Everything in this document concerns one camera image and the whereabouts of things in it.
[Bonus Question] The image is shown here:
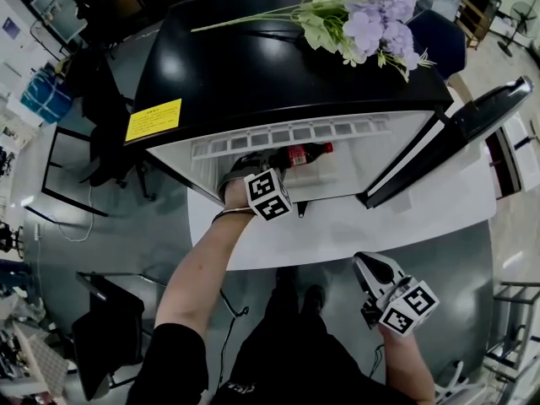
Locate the black mini fridge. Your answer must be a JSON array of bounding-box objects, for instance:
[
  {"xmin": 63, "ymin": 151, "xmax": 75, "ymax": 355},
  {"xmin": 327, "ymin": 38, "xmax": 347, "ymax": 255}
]
[{"xmin": 123, "ymin": 0, "xmax": 533, "ymax": 210}]

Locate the thin wrist bracelet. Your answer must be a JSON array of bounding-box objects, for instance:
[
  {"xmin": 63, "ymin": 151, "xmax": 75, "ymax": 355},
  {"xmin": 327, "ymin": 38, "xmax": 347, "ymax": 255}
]
[{"xmin": 212, "ymin": 206, "xmax": 255, "ymax": 224}]

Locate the stack of blue wrapped boxes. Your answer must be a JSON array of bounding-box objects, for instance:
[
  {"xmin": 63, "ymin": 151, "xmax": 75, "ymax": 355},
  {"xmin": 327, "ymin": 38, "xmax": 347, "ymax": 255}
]
[{"xmin": 20, "ymin": 67, "xmax": 73, "ymax": 125}]

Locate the white cable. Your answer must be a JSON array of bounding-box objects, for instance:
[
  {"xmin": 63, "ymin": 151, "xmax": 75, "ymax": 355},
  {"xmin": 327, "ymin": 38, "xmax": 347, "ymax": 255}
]
[{"xmin": 62, "ymin": 183, "xmax": 95, "ymax": 243}]

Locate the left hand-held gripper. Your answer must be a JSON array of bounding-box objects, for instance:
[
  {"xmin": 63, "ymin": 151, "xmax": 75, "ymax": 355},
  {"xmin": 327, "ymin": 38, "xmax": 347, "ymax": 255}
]
[{"xmin": 235, "ymin": 153, "xmax": 293, "ymax": 222}]

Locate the person's black clothing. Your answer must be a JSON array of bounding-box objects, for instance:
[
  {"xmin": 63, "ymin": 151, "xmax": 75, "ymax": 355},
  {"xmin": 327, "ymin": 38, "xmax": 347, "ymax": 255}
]
[{"xmin": 145, "ymin": 267, "xmax": 423, "ymax": 405}]

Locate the person's left hand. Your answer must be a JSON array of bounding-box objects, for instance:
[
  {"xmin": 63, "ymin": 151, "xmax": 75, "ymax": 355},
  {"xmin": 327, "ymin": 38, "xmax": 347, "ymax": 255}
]
[{"xmin": 217, "ymin": 167, "xmax": 253, "ymax": 212}]

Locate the person's black shoe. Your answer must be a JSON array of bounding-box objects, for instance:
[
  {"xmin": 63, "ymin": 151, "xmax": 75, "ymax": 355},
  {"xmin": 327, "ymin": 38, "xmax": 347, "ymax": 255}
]
[
  {"xmin": 273, "ymin": 267, "xmax": 300, "ymax": 297},
  {"xmin": 300, "ymin": 283, "xmax": 327, "ymax": 314}
]

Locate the black standing fan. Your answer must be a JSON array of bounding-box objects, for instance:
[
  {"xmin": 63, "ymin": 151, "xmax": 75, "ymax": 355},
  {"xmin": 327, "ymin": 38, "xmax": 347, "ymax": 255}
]
[{"xmin": 497, "ymin": 0, "xmax": 539, "ymax": 57}]

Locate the black wooden shelf unit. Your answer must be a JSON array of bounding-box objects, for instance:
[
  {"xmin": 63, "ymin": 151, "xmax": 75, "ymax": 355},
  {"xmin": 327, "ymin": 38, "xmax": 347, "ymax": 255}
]
[{"xmin": 457, "ymin": 0, "xmax": 504, "ymax": 51}]

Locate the person's right forearm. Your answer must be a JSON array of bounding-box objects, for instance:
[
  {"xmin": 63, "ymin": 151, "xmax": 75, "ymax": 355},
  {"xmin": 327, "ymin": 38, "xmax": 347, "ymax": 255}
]
[{"xmin": 377, "ymin": 325, "xmax": 435, "ymax": 405}]

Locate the purple flower bouquet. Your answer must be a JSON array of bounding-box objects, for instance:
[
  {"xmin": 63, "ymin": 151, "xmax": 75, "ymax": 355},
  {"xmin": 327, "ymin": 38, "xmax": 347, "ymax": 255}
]
[{"xmin": 190, "ymin": 0, "xmax": 438, "ymax": 84}]

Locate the black rack with frosted panel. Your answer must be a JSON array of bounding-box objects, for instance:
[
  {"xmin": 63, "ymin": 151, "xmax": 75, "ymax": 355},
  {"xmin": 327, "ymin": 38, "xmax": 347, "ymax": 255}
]
[{"xmin": 28, "ymin": 0, "xmax": 89, "ymax": 57}]

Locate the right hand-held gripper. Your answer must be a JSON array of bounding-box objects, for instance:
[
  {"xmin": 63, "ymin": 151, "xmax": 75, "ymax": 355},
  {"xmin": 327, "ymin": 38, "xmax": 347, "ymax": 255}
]
[{"xmin": 352, "ymin": 251, "xmax": 440, "ymax": 337}]

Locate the white table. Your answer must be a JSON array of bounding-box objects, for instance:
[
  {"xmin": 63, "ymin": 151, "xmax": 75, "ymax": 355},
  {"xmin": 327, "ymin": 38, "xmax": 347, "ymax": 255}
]
[{"xmin": 185, "ymin": 99, "xmax": 498, "ymax": 273}]

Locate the black cantilever chair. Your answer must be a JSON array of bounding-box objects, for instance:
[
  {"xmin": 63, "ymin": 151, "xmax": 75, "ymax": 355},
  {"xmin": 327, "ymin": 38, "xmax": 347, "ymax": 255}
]
[{"xmin": 71, "ymin": 270, "xmax": 147, "ymax": 402}]

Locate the person's left forearm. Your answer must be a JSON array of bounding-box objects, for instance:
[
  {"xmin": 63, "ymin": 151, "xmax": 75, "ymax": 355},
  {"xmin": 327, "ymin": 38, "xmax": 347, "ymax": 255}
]
[{"xmin": 154, "ymin": 208, "xmax": 257, "ymax": 341}]

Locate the checkered tablecloth table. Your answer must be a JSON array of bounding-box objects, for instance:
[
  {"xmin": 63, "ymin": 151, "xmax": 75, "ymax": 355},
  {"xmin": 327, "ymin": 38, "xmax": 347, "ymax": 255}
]
[{"xmin": 12, "ymin": 322, "xmax": 71, "ymax": 401}]

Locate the black office chair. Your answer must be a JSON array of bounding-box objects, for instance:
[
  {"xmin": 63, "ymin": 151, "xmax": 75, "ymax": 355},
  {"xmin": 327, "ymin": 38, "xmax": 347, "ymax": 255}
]
[{"xmin": 62, "ymin": 52, "xmax": 153, "ymax": 202}]

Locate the black cable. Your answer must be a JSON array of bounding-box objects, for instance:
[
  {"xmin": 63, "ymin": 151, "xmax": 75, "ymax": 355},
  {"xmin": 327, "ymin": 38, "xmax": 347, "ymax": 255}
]
[
  {"xmin": 368, "ymin": 343, "xmax": 386, "ymax": 380},
  {"xmin": 218, "ymin": 289, "xmax": 251, "ymax": 390}
]

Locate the white metal frame rack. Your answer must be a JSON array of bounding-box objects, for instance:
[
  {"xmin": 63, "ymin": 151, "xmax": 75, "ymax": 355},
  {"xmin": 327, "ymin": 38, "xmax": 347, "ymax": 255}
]
[{"xmin": 483, "ymin": 280, "xmax": 540, "ymax": 405}]

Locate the dark blue chair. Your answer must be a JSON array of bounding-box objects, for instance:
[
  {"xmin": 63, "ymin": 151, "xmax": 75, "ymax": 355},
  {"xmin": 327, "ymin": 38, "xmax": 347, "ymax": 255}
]
[{"xmin": 407, "ymin": 8, "xmax": 468, "ymax": 79}]

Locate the cola bottle with red cap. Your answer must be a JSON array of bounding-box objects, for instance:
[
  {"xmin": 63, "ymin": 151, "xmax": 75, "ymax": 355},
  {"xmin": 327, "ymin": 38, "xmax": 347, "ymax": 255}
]
[{"xmin": 269, "ymin": 141, "xmax": 335, "ymax": 171}]

